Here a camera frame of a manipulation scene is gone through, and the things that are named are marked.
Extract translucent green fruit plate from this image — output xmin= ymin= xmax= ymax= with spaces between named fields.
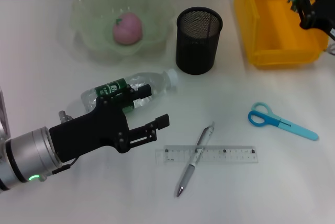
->
xmin=69 ymin=0 xmax=175 ymax=65

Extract transparent plastic ruler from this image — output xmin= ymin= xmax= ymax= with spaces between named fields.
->
xmin=154 ymin=144 xmax=259 ymax=166

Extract pink toy peach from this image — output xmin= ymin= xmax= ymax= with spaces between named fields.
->
xmin=112 ymin=12 xmax=143 ymax=46

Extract black mesh pen holder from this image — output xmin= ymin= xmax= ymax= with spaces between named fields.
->
xmin=175 ymin=6 xmax=224 ymax=75

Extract blue plastic scissors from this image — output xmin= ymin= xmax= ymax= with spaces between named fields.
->
xmin=248 ymin=102 xmax=319 ymax=141

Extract left gripper cable with plugs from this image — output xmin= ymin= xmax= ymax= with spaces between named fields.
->
xmin=39 ymin=110 xmax=79 ymax=182

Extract silver ballpoint pen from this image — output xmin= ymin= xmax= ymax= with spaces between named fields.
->
xmin=175 ymin=121 xmax=217 ymax=198

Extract yellow plastic bin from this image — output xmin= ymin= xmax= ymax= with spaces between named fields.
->
xmin=233 ymin=0 xmax=329 ymax=70

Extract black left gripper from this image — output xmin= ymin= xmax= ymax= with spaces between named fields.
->
xmin=49 ymin=84 xmax=170 ymax=163

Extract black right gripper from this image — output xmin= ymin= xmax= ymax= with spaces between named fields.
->
xmin=293 ymin=0 xmax=335 ymax=35

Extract clear green-label water bottle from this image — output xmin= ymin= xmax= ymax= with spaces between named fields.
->
xmin=80 ymin=68 xmax=179 ymax=115

